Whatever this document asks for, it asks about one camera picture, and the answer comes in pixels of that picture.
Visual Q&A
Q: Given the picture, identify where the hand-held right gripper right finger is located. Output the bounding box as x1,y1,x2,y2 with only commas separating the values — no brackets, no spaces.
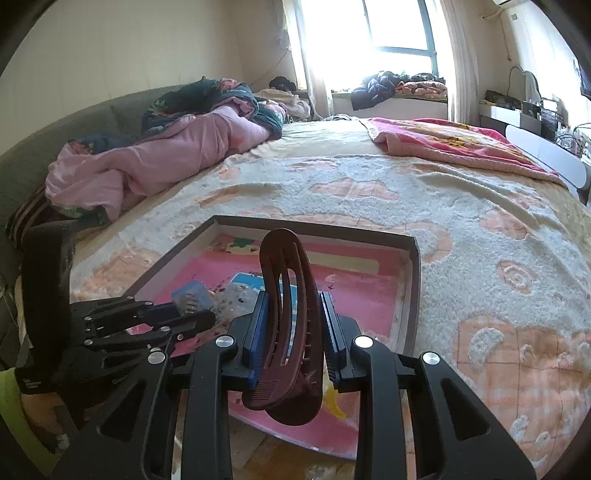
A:
322,292,539,480

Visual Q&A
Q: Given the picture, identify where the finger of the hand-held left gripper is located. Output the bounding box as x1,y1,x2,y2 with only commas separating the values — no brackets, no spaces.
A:
84,312,218,352
69,298,182,327

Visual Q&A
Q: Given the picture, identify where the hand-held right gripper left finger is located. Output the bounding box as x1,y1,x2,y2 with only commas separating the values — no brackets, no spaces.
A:
53,291,271,480

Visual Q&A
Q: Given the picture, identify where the blue hair clip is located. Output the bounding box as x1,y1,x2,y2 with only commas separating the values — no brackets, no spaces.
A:
171,281,215,317

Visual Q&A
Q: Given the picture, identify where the polka dot bow scrunchie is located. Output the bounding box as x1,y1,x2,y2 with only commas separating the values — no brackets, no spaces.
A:
210,282,259,324

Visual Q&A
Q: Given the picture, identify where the brown hair clip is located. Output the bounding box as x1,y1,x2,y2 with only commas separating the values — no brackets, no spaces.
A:
240,227,324,426

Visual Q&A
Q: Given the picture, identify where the dark shallow cardboard box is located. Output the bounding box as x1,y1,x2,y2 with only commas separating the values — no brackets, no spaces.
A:
120,215,421,462

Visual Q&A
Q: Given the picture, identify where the person's left forearm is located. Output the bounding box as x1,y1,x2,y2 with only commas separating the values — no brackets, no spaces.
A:
0,367,70,476

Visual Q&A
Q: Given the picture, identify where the pink book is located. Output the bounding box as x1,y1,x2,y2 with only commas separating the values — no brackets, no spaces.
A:
134,235,411,457

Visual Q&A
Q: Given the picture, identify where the striped pillow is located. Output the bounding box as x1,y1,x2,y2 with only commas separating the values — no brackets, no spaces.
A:
4,185,56,250

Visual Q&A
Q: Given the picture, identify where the grey padded headboard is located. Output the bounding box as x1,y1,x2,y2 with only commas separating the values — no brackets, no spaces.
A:
0,85,181,232

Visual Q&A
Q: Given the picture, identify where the pink and floral duvet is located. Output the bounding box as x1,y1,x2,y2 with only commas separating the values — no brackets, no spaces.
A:
45,78,284,222

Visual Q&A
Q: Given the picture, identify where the pink printed blanket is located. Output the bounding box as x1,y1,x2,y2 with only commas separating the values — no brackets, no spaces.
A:
367,117,566,185

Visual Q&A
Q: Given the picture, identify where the white cloth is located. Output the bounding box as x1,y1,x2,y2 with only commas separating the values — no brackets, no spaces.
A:
254,88,310,118

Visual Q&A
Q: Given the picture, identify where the pile of clothes on sill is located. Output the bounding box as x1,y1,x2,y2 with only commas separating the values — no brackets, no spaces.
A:
351,71,398,112

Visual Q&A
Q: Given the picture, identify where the orange and pink folded blanket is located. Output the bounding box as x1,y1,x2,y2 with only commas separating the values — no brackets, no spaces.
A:
394,79,448,99

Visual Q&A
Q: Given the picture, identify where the sheer white curtain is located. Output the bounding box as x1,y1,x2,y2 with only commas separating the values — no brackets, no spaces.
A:
281,0,334,121
436,0,483,125

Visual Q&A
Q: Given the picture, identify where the white dressing table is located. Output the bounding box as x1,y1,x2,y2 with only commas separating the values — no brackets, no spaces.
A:
478,99,525,127

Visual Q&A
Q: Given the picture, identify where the table mirror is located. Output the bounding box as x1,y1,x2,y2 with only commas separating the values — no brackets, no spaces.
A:
510,65,541,104

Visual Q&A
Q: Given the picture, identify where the window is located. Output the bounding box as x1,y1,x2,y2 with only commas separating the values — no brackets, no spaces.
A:
360,0,439,86

